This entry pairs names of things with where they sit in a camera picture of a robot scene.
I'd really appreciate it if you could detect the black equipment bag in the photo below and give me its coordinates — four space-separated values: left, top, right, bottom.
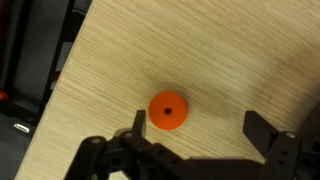
0 88 43 141

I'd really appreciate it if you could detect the orange disc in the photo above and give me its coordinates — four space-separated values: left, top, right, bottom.
147 90 189 131

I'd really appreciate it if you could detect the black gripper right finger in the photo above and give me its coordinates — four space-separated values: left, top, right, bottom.
243 110 320 180

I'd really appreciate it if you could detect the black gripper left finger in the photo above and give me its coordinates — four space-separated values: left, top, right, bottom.
63 109 208 180

